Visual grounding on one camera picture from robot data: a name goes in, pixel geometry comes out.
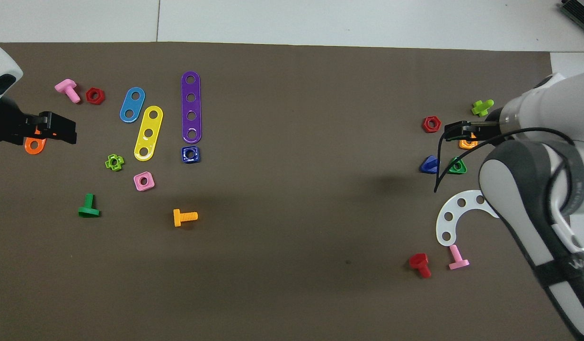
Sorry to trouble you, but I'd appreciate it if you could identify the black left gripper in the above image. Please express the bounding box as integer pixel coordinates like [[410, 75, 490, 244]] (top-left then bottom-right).
[[0, 96, 78, 145]]

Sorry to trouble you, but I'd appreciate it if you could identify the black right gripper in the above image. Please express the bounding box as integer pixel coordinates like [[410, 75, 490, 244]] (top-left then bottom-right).
[[444, 108, 506, 143]]

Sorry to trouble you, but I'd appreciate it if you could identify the blue triangle-head toy screw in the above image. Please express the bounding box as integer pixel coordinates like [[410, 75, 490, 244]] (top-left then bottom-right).
[[419, 155, 441, 175]]

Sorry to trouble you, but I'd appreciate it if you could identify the lime green cross-head bolt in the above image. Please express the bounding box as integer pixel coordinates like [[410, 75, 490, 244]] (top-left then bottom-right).
[[471, 99, 495, 117]]

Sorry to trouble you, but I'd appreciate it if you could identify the orange two-hole strip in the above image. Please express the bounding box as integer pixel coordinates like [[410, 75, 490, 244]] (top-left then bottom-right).
[[24, 128, 47, 155]]

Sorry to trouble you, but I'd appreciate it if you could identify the pink toy bolt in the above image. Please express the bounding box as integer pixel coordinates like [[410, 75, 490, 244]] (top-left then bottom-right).
[[448, 244, 470, 270], [54, 79, 81, 104]]

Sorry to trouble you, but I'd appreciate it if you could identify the blue two-hole strip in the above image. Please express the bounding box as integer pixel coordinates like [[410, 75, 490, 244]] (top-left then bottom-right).
[[120, 87, 146, 124]]

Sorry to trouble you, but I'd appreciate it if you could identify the green toy bolt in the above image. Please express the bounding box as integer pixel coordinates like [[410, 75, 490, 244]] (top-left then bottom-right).
[[78, 193, 101, 218]]

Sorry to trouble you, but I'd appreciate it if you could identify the yellow three-hole strip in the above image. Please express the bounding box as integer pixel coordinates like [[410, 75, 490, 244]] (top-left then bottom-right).
[[133, 106, 164, 162]]

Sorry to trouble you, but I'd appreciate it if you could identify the white curved perforated plate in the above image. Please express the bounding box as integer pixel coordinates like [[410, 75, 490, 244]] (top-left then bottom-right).
[[436, 190, 500, 247]]

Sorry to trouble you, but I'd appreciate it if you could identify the pink square toy nut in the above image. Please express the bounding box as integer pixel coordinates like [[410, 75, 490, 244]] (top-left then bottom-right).
[[133, 171, 156, 192]]

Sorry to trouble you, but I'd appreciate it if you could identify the red hexagon-head toy bolt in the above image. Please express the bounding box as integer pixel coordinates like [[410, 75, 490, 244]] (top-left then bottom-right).
[[408, 253, 432, 279]]

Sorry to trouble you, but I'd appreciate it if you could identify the purple four-hole strip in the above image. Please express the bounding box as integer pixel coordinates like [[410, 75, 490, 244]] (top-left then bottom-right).
[[181, 71, 202, 144]]

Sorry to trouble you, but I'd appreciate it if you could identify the orange-yellow toy bolt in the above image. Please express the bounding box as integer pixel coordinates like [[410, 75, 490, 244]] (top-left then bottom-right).
[[173, 209, 199, 227]]

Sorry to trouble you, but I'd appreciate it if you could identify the dark ribbed electronic device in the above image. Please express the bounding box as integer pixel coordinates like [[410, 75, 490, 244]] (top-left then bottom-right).
[[559, 0, 584, 27]]

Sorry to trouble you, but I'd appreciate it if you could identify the brown table mat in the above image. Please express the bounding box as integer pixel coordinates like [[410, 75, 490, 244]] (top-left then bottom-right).
[[0, 42, 584, 341]]

